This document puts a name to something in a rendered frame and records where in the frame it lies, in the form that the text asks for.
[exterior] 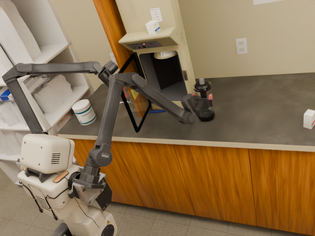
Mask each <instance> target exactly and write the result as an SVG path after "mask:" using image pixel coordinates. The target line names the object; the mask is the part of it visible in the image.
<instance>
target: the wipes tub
mask: <svg viewBox="0 0 315 236"><path fill-rule="evenodd" d="M72 109H73V111H74V113H75V115H76V116H77V118H78V120H79V122H80V123H81V125H89V124H91V123H93V122H94V121H95V120H96V118H97V116H96V114H95V112H94V110H93V108H92V106H91V104H90V102H89V100H87V99H84V100H80V101H78V102H76V103H75V104H74V105H73V106H72Z"/></svg>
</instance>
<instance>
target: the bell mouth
mask: <svg viewBox="0 0 315 236"><path fill-rule="evenodd" d="M177 54H178V53H177V51H165V52H155V53H154V57H155V58H156V59H167V58H170V57H173V56H175V55H177Z"/></svg>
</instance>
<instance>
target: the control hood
mask: <svg viewBox="0 0 315 236"><path fill-rule="evenodd" d="M160 30H161V31H159V32H158V33H157V34H156V35H149V34H148V31H140V32H133V33H127V34H126V35H125V36H124V37H123V38H122V39H121V40H120V41H119V44H121V45H123V46H124V47H126V48H127V49H129V50H134V49H132V48H131V47H129V46H128V45H127V44H136V43H144V42H151V41H157V42H158V43H159V44H161V45H162V47H164V46H172V45H179V44H180V40H179V36H178V32H177V28H176V26H175V27H168V28H162V29H160Z"/></svg>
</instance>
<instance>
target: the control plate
mask: <svg viewBox="0 0 315 236"><path fill-rule="evenodd" d="M127 45H128V46H129V47H131V48H132V49H134V50H136V49H144V48H143V46H145V47H146V48H153V47H161V46H162V45H161V44H159V43H158V42H157V41H151V42H144V43H136V44H127ZM155 45H157V46H155ZM148 46H149V47H148ZM138 47H140V48H138Z"/></svg>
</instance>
